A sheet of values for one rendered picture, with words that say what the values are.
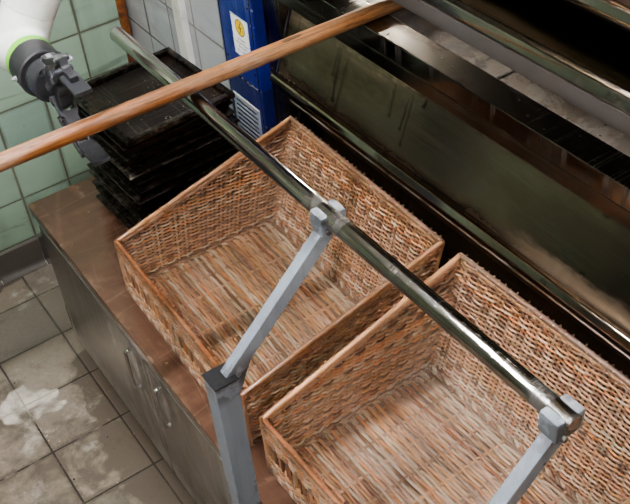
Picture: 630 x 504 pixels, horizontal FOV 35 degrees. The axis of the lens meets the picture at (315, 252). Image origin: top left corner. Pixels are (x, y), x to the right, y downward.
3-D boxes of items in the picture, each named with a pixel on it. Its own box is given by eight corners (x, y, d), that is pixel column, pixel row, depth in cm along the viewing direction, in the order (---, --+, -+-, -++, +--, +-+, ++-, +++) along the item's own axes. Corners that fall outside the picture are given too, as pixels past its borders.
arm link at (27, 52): (12, 94, 183) (-2, 50, 177) (70, 72, 187) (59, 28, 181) (24, 108, 179) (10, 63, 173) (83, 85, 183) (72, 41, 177)
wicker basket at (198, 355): (302, 205, 242) (292, 110, 224) (449, 340, 205) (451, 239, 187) (122, 290, 224) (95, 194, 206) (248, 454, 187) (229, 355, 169)
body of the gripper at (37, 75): (58, 47, 176) (79, 68, 170) (70, 88, 182) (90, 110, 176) (19, 61, 174) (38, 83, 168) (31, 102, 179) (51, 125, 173)
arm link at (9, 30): (25, 64, 196) (-29, 53, 189) (43, 5, 192) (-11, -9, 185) (51, 94, 187) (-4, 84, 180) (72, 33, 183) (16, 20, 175)
